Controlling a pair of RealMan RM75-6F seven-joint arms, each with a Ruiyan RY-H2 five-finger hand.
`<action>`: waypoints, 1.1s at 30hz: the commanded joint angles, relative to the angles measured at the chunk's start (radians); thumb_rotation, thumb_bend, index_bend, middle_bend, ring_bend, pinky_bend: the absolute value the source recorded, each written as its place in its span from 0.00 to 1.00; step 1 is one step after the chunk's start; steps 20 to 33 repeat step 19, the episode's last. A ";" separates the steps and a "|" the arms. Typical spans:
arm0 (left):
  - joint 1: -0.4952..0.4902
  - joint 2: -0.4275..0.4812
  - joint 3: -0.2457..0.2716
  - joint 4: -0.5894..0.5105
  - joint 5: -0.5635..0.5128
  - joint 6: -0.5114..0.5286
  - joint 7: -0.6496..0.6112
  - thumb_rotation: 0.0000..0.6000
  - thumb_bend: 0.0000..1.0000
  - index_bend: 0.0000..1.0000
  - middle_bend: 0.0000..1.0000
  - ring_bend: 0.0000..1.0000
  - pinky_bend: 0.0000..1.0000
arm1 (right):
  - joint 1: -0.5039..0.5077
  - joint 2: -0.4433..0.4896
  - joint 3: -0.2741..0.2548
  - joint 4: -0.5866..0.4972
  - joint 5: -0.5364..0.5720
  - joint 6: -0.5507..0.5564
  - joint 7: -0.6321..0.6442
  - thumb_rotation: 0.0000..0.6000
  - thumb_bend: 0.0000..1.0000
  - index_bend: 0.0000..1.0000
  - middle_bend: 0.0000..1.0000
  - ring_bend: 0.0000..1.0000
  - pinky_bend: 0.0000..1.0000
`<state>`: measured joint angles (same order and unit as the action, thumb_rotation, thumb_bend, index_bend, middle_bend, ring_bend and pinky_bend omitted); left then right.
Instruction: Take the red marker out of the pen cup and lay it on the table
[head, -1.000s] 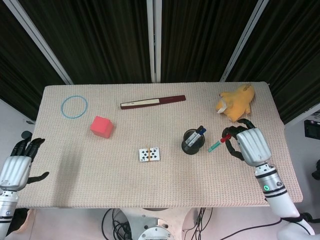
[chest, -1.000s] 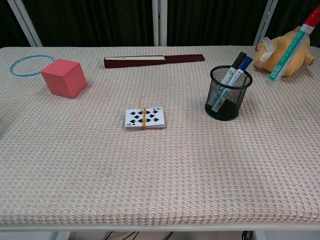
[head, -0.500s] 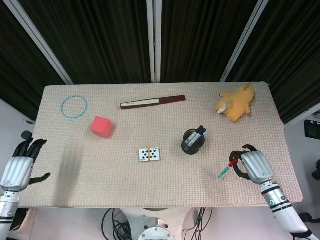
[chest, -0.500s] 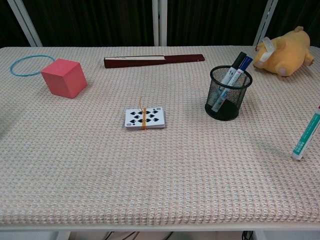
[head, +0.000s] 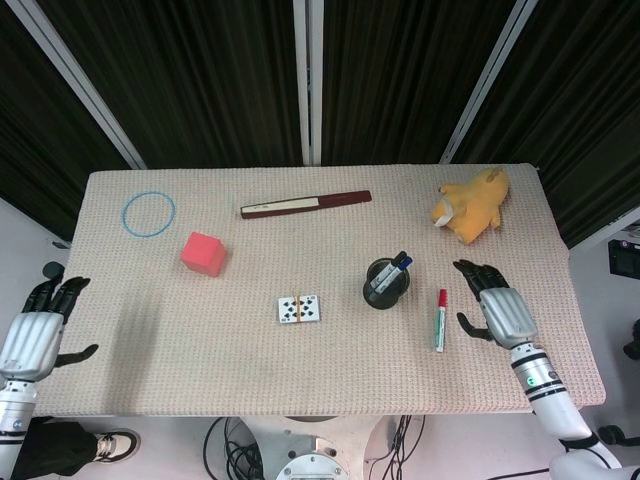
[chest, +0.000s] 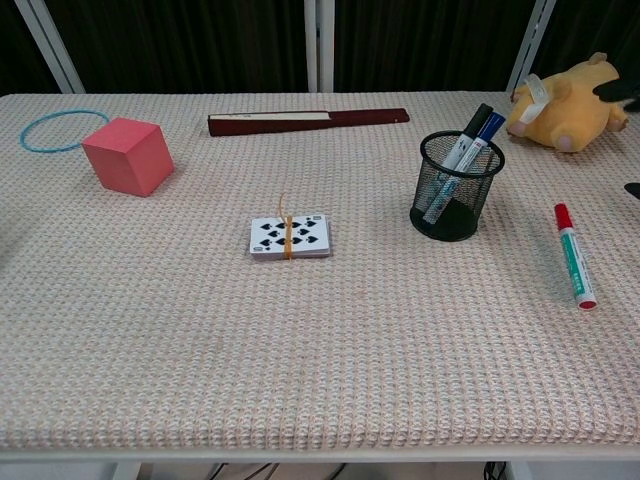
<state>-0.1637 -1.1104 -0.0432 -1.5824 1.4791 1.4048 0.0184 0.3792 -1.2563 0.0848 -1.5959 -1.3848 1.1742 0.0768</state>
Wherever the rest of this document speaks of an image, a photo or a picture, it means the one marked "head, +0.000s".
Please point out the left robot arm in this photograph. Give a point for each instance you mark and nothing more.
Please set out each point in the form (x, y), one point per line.
(12, 425)

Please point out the silver robot torso column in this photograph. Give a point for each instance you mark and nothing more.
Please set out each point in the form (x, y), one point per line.
(312, 462)

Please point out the black trouser leg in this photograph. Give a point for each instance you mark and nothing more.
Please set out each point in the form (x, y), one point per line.
(55, 450)

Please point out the black pen cup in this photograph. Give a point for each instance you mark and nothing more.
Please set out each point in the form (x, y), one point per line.
(380, 300)

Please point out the yellow plush toy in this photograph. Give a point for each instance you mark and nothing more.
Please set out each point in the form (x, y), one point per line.
(475, 205)

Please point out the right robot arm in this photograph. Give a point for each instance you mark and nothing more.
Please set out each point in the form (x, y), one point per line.
(550, 395)

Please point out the beige woven table cloth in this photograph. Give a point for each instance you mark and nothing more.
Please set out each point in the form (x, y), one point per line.
(250, 365)

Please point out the maroon folded hand fan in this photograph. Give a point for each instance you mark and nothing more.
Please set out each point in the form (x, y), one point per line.
(300, 204)

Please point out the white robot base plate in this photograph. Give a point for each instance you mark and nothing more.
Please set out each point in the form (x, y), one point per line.
(360, 435)

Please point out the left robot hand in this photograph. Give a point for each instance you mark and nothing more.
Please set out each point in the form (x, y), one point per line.
(30, 345)

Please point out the red foam cube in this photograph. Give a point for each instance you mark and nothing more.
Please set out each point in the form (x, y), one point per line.
(202, 255)

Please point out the white frame post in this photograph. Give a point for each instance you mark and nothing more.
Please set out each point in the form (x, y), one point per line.
(485, 85)
(80, 80)
(306, 75)

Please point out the blue-capped whiteboard marker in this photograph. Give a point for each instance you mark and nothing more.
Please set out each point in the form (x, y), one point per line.
(397, 272)

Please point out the black round floor object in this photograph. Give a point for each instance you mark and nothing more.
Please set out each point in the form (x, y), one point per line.
(51, 270)

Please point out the white and black sneaker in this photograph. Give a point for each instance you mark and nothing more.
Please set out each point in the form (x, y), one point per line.
(117, 446)

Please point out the black equipment box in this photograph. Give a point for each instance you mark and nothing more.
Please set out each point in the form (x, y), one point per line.
(625, 257)

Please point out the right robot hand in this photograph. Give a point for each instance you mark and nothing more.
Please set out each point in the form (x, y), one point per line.
(507, 317)

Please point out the black pleated curtain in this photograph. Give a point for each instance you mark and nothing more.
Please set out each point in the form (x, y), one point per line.
(400, 75)
(200, 75)
(30, 125)
(580, 100)

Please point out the red capped marker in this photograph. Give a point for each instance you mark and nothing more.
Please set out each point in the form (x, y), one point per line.
(440, 325)

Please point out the banded playing card deck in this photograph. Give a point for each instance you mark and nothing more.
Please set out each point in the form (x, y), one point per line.
(299, 309)

